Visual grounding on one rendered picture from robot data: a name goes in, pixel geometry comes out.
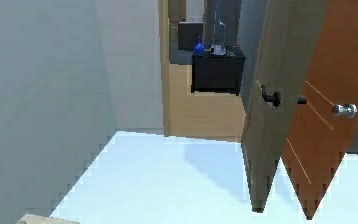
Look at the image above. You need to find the black cabinet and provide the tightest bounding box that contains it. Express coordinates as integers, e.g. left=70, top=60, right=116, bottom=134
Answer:
left=190, top=48, right=247, bottom=96

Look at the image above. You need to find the blue vase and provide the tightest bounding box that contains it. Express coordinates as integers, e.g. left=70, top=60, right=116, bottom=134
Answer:
left=193, top=36, right=205, bottom=56

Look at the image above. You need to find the dark brown cabinet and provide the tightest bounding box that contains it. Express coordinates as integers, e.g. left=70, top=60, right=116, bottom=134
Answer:
left=177, top=21, right=205, bottom=52

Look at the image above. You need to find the grey desk lamp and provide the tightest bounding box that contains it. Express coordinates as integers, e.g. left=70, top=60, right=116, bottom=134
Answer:
left=210, top=20, right=227, bottom=56

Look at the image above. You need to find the black door knob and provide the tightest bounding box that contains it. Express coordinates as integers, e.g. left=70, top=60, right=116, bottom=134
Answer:
left=260, top=84, right=282, bottom=108

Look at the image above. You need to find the olive brown room door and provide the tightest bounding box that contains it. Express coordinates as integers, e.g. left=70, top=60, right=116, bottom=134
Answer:
left=240, top=0, right=330, bottom=214

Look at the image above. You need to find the orange brown room door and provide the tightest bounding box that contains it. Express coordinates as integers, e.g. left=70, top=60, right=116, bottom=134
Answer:
left=281, top=0, right=358, bottom=221

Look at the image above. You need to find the silver door knob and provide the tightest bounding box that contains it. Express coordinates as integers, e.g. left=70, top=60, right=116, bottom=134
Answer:
left=332, top=103, right=358, bottom=119

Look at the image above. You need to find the tan wooden furniture corner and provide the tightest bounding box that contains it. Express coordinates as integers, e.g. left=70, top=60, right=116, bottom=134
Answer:
left=16, top=213, right=82, bottom=224

